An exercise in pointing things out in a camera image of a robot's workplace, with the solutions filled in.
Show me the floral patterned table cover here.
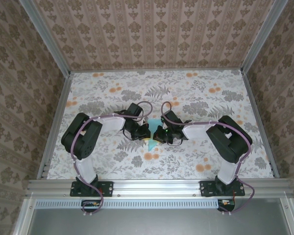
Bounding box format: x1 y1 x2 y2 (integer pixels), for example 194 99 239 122
46 70 275 181

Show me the grey metal panel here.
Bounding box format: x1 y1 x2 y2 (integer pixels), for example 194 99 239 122
13 197 294 235

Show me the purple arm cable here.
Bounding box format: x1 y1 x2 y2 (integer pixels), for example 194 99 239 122
160 101 256 216
71 101 154 217

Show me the thin aluminium table rail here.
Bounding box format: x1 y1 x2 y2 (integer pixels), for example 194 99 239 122
70 68 243 73

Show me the grey slotted cable duct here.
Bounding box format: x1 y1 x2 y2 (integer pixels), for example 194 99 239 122
35 198 221 209

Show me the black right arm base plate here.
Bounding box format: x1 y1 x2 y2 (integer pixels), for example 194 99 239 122
200 180 245 197

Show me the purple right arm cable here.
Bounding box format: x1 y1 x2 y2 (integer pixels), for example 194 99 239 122
160 101 256 216

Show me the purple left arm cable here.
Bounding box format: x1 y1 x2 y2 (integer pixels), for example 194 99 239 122
71 101 154 217

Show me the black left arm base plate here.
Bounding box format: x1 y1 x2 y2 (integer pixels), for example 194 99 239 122
70 180 114 197

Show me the teal square paper sheet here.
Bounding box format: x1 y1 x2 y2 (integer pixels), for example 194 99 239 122
147 118 163 152

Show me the black connector box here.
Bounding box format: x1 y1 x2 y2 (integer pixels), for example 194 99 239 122
81 200 104 213
217 199 236 212

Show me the aluminium frame post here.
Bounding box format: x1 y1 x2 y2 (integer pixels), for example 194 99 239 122
241 0 289 74
22 0 72 76

